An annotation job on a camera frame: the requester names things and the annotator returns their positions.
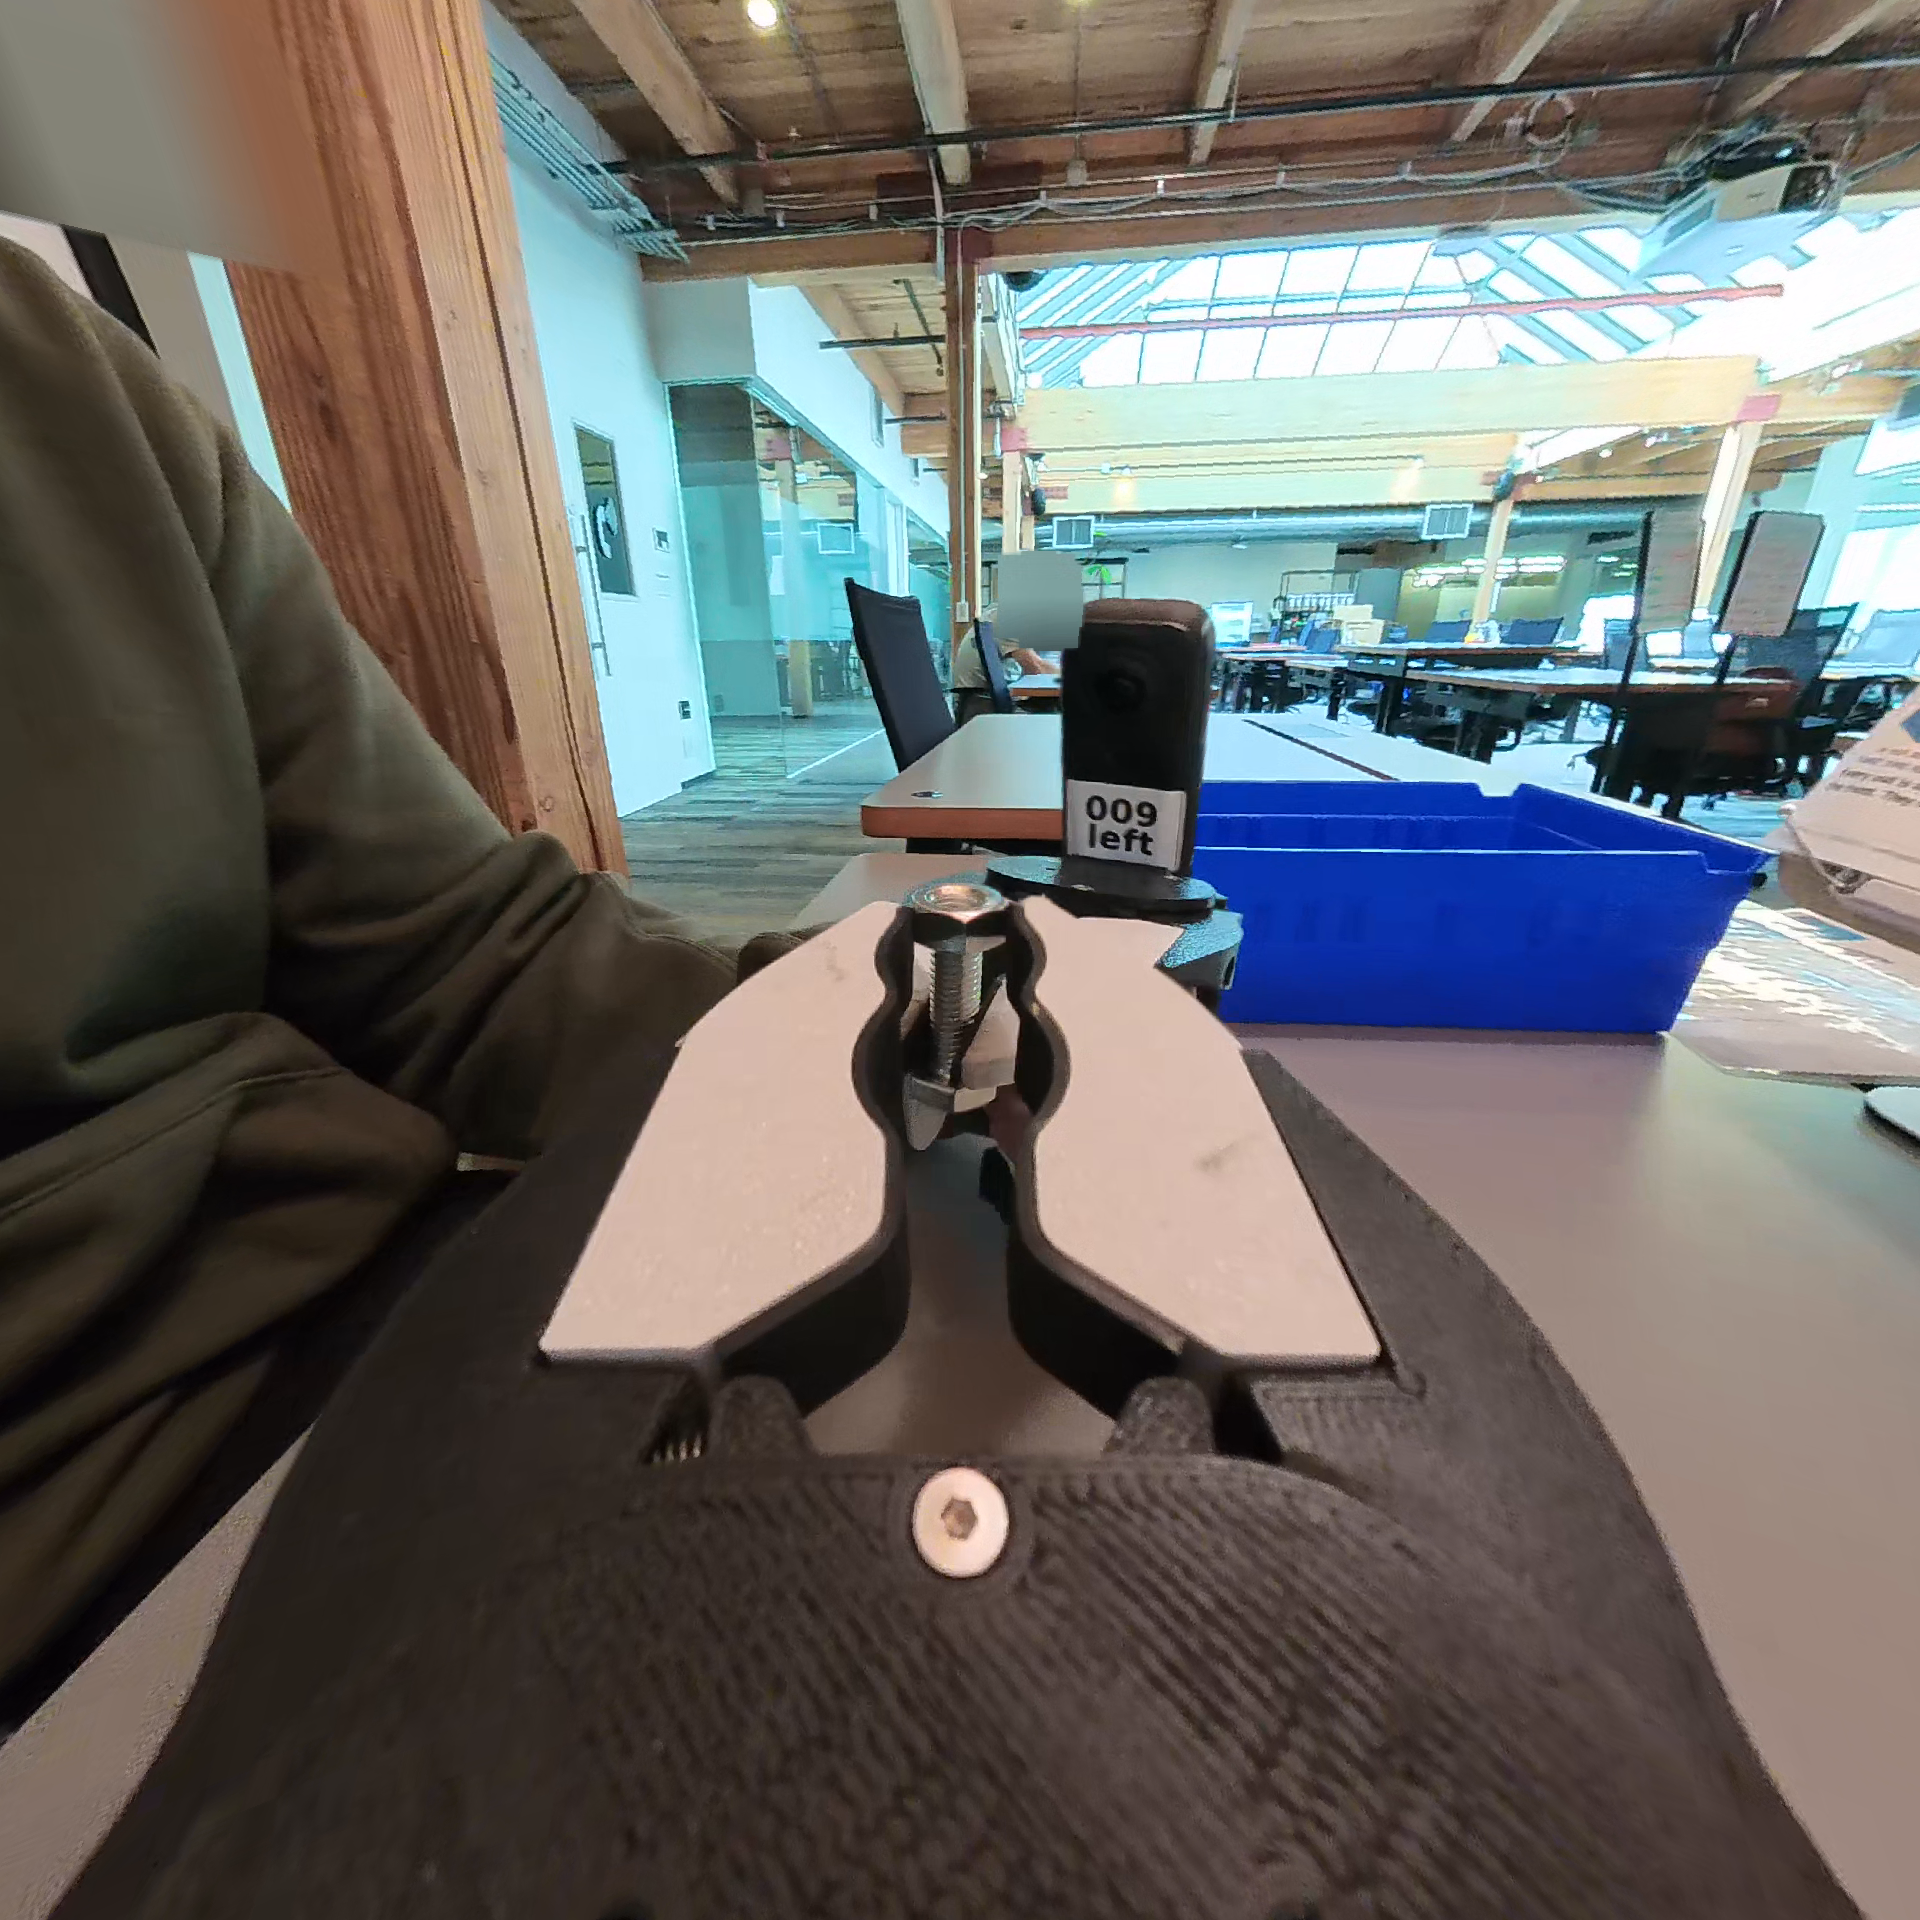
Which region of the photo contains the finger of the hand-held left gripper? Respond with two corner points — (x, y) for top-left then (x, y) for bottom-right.
(902, 1046), (1030, 1154)

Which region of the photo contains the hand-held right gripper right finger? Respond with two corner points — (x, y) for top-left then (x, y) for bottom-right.
(1007, 893), (1385, 1415)

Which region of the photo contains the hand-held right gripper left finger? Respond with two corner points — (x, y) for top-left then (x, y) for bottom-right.
(537, 901), (914, 1412)

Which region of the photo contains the silver bolt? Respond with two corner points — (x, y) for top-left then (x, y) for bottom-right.
(920, 932), (992, 1097)

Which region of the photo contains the blue storage bin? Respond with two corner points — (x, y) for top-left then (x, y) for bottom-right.
(1192, 780), (1771, 1038)

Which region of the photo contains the grey desk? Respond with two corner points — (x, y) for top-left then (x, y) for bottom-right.
(0, 855), (1920, 1920)

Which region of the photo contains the wood-edged grey table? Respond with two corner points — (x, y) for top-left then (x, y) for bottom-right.
(862, 710), (1593, 840)

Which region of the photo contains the black office chair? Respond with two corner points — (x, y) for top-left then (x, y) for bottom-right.
(844, 576), (962, 775)

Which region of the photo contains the row of wooden office desks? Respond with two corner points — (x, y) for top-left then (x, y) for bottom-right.
(1217, 599), (1920, 810)

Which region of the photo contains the standing notice board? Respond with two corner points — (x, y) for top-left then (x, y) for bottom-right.
(1634, 509), (1706, 632)
(1716, 509), (1824, 640)

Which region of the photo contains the clear laminated sheet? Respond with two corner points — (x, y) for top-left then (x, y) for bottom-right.
(1672, 901), (1920, 1085)

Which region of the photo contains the wooden document stand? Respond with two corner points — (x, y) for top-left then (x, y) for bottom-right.
(1762, 815), (1920, 1150)

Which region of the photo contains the wooden pillar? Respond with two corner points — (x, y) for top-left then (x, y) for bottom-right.
(225, 0), (630, 874)

